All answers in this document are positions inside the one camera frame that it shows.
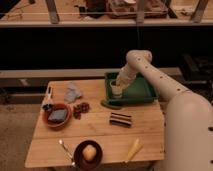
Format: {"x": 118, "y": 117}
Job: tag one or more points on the metal spoon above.
{"x": 61, "y": 142}

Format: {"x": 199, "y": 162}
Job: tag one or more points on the green plastic tray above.
{"x": 140, "y": 91}

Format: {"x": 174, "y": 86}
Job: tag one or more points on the orange bowl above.
{"x": 53, "y": 125}

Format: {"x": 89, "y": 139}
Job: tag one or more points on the blue sponge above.
{"x": 58, "y": 116}

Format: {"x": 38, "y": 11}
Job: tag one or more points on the brown grape cluster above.
{"x": 78, "y": 109}

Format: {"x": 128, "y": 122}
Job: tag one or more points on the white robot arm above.
{"x": 188, "y": 117}

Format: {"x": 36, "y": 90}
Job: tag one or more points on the wooden shelf rail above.
{"x": 36, "y": 78}

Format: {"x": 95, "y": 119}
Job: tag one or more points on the crumpled blue-grey cloth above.
{"x": 72, "y": 93}

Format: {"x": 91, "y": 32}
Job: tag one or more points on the dark bowl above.
{"x": 81, "y": 163}

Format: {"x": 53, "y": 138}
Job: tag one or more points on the white handled tool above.
{"x": 48, "y": 102}

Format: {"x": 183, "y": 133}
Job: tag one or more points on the yellow round fruit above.
{"x": 89, "y": 152}

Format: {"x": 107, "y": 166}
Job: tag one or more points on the striped dark block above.
{"x": 120, "y": 120}

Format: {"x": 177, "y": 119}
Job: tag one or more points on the yellow banana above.
{"x": 135, "y": 148}

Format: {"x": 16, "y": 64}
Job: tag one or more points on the metal cup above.
{"x": 116, "y": 90}

